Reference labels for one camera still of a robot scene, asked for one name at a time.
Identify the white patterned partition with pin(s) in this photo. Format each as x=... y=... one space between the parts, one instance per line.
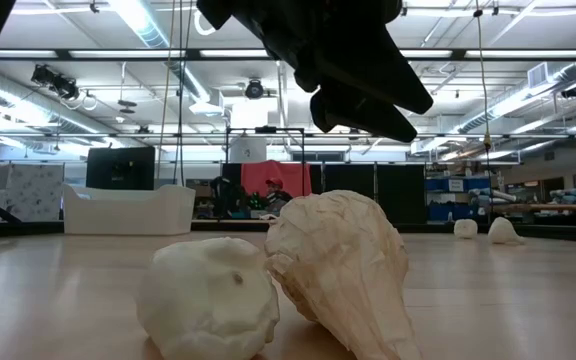
x=38 y=190

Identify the white plastic basket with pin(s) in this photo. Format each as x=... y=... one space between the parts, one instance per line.
x=143 y=212

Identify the black background robot arm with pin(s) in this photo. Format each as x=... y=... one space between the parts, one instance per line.
x=228 y=195

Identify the person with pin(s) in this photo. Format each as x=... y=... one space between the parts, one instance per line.
x=275 y=195

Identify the round white garlic bulb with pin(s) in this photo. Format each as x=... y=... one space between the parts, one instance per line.
x=208 y=300

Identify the thin black frame bar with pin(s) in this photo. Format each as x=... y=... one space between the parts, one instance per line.
x=468 y=135

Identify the round black ceiling fixture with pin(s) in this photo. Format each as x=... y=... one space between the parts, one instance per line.
x=254 y=89

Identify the red cloth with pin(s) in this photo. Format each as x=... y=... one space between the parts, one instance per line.
x=288 y=172

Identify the black panel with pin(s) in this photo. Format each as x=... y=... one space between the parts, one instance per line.
x=348 y=175
x=402 y=195

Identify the black ceiling speaker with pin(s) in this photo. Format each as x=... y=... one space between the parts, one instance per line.
x=573 y=91

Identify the ceiling air vent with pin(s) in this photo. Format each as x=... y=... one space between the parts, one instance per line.
x=538 y=75

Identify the small white garlic bulb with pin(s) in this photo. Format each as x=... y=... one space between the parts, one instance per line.
x=465 y=229

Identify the blue storage bins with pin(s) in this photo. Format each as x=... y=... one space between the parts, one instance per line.
x=438 y=212

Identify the black stand frame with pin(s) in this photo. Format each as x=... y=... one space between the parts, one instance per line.
x=265 y=129

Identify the wooden workbench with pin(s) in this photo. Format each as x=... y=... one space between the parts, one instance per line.
x=568 y=206

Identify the black ceiling-mounted camera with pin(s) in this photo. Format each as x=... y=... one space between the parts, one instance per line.
x=55 y=82

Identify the black monitor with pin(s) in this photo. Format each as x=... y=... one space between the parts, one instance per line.
x=120 y=167

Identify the white paper wad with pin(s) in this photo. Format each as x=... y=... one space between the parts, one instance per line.
x=504 y=232

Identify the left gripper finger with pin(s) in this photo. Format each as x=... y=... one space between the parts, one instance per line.
x=378 y=82
x=363 y=117

